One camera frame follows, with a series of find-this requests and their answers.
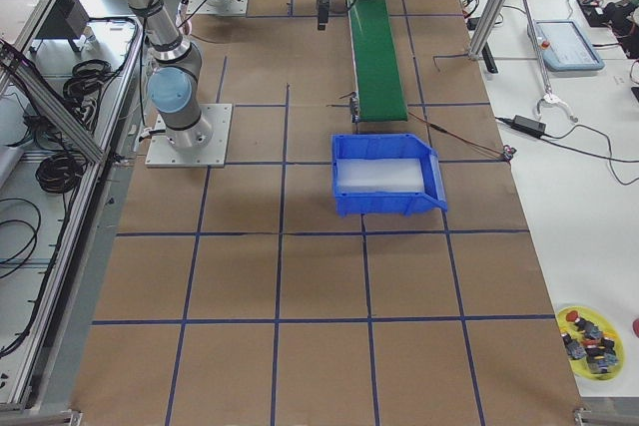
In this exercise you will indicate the yellow plate of buttons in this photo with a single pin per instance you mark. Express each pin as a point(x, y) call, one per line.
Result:
point(593, 347)

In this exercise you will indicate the green conveyor belt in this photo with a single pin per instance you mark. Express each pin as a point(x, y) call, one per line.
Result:
point(378, 94)

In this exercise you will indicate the white foam in right bin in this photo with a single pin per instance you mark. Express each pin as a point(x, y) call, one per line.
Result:
point(379, 176)

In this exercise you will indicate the blue right bin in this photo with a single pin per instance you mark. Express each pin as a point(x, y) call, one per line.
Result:
point(389, 146)

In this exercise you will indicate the black power adapter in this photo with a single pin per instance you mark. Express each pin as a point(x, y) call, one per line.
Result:
point(528, 126)

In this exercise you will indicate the teach pendant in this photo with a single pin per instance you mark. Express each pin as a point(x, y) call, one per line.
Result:
point(565, 48)

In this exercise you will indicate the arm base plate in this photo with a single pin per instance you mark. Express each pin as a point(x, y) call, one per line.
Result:
point(226, 8)
point(203, 145)

